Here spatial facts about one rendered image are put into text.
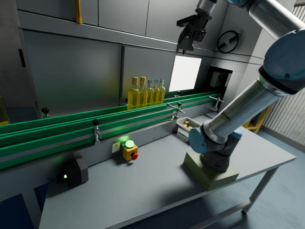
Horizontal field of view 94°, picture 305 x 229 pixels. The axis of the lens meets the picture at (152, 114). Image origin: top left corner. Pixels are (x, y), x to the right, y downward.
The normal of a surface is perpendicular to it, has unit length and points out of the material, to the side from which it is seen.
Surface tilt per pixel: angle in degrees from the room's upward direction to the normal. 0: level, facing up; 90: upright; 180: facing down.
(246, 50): 90
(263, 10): 84
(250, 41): 90
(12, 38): 81
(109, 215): 0
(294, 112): 90
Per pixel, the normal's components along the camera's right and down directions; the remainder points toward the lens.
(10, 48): 0.41, 0.30
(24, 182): 0.65, 0.40
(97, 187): 0.14, -0.90
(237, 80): -0.75, 0.18
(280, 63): -0.86, -0.07
